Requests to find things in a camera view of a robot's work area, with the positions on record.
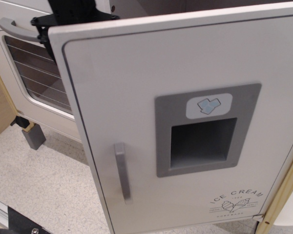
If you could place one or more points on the grey oven door handle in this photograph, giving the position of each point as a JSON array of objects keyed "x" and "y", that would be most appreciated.
[{"x": 9, "y": 26}]

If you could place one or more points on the white toy oven door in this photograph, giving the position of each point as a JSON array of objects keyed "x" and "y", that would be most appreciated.
[{"x": 29, "y": 74}]

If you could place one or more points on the grey ice dispenser panel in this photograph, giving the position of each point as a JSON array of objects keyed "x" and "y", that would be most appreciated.
[{"x": 203, "y": 130}]

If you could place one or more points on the light wood right post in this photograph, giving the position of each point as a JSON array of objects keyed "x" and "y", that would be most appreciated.
[{"x": 276, "y": 206}]

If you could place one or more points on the white toy fridge door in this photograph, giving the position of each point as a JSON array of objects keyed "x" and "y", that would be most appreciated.
[{"x": 114, "y": 70}]

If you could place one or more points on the grey fridge door handle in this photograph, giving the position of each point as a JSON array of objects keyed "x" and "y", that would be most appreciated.
[{"x": 120, "y": 155}]

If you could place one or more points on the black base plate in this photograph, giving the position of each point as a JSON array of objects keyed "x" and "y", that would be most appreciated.
[{"x": 20, "y": 224}]

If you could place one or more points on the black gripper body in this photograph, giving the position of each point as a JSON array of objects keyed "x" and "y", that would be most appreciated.
[{"x": 66, "y": 12}]

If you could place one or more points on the grey kitchen foot block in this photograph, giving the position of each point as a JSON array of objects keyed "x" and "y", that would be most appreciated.
[{"x": 34, "y": 137}]

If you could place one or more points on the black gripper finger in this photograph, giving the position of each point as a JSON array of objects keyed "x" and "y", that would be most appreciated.
[{"x": 44, "y": 39}]

